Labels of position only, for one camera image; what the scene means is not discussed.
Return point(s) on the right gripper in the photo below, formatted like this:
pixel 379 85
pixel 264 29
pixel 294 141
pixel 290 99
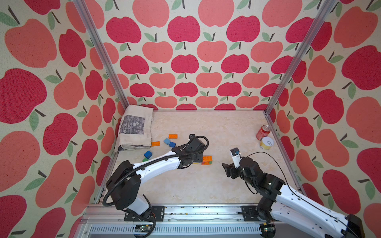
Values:
pixel 229 168

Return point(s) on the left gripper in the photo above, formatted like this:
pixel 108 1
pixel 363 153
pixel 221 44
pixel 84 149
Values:
pixel 200 157

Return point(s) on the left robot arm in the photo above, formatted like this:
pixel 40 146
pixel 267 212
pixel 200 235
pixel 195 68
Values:
pixel 124 184

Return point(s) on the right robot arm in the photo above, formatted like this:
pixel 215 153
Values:
pixel 282 203

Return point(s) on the orange lego brick far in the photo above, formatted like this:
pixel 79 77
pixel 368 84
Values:
pixel 173 136

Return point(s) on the light blue lego brick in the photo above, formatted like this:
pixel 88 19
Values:
pixel 167 141

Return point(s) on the dark blue lego brick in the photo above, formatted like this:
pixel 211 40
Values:
pixel 148 154

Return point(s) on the yellow tin can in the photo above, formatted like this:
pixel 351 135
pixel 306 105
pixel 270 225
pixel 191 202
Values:
pixel 266 143

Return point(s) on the red soda can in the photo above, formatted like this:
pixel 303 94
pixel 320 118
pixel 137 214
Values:
pixel 264 131

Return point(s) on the folded beige towel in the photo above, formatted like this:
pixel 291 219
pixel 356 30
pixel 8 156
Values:
pixel 135 129

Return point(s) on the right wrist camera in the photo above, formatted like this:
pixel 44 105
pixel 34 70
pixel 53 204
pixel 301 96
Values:
pixel 236 157

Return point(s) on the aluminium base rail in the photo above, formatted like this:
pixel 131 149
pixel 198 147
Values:
pixel 195 221

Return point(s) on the right frame post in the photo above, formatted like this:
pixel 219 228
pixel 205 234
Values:
pixel 323 13

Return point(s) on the frame post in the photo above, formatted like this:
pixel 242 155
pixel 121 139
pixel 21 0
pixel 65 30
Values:
pixel 88 22
pixel 323 13

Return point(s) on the left frame post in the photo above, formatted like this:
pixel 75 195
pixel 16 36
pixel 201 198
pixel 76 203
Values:
pixel 88 22

